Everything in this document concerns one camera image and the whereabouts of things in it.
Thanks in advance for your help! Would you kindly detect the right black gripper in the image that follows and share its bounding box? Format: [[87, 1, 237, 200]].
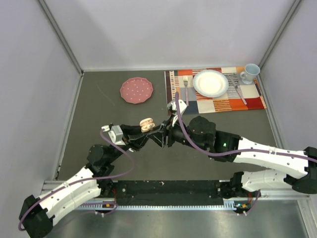
[[147, 113, 207, 152]]

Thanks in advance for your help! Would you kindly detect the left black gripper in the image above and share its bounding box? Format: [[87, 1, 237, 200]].
[[107, 124, 153, 164]]

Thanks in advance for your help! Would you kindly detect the white earbud charging case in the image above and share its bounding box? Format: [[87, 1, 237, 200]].
[[139, 118, 155, 132]]

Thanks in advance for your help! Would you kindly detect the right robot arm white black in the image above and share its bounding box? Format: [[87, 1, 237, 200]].
[[160, 116, 317, 196]]

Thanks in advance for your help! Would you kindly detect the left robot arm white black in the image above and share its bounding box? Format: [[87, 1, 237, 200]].
[[18, 119, 155, 238]]

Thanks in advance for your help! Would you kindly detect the pink polka dot plate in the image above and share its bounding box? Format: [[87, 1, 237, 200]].
[[120, 77, 154, 104]]

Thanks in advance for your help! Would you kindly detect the white paper plate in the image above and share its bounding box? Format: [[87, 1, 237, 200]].
[[193, 70, 229, 98]]

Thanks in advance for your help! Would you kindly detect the patchwork colourful placemat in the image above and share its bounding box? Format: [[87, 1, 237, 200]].
[[164, 66, 266, 115]]

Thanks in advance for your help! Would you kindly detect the light blue mug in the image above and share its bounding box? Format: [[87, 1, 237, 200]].
[[240, 63, 261, 84]]

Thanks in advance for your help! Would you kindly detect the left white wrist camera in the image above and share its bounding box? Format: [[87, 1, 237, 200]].
[[101, 124, 125, 145]]

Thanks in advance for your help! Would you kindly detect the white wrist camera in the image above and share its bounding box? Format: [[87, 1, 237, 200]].
[[101, 124, 125, 145], [167, 99, 187, 116]]

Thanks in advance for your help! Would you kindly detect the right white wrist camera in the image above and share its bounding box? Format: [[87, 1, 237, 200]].
[[167, 99, 187, 116]]

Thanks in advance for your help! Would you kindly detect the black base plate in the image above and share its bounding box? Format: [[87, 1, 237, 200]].
[[99, 179, 251, 206]]

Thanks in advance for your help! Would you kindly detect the pink handled fork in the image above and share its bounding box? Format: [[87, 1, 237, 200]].
[[183, 75, 189, 106]]

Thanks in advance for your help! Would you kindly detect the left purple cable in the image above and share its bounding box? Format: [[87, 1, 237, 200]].
[[18, 128, 137, 231]]

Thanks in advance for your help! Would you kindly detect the purple cable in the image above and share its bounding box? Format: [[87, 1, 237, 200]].
[[18, 128, 137, 231], [175, 91, 317, 216]]

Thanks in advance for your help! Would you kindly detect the pink handled knife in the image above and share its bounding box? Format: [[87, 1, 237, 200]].
[[228, 75, 247, 105]]

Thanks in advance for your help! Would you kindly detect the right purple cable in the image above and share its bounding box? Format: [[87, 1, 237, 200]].
[[175, 91, 317, 216]]

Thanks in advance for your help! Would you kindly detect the aluminium frame rail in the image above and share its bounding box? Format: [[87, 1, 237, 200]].
[[38, 180, 64, 197]]

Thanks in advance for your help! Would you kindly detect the grey slotted cable duct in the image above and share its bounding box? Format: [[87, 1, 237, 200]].
[[77, 200, 252, 211]]

